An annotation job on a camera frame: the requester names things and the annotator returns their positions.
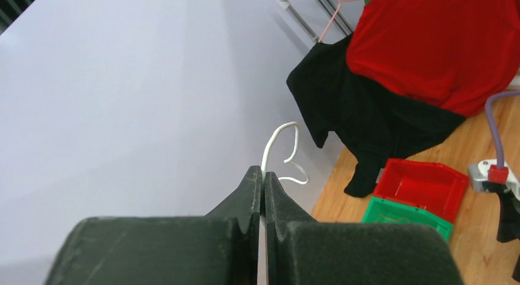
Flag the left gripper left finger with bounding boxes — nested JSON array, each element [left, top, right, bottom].
[[45, 166, 262, 284]]

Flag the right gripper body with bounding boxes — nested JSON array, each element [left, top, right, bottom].
[[495, 181, 520, 282]]

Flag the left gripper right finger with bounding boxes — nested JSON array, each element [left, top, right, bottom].
[[264, 172, 463, 284]]

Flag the red plastic bin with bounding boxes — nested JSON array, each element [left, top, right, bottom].
[[373, 159, 468, 224]]

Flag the green plastic bin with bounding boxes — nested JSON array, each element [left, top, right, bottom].
[[361, 197, 453, 241]]

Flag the black t-shirt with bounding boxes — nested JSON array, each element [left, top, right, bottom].
[[286, 37, 465, 198]]

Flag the red sweater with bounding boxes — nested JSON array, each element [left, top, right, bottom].
[[346, 0, 519, 116]]

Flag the white clothes rack pole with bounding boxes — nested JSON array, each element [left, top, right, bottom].
[[269, 0, 354, 44]]

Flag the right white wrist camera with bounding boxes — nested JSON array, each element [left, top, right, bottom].
[[468, 159, 519, 201]]

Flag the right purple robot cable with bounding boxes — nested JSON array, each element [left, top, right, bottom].
[[484, 89, 520, 170]]

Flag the pink wire hanger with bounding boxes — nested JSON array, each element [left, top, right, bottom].
[[317, 0, 365, 43]]

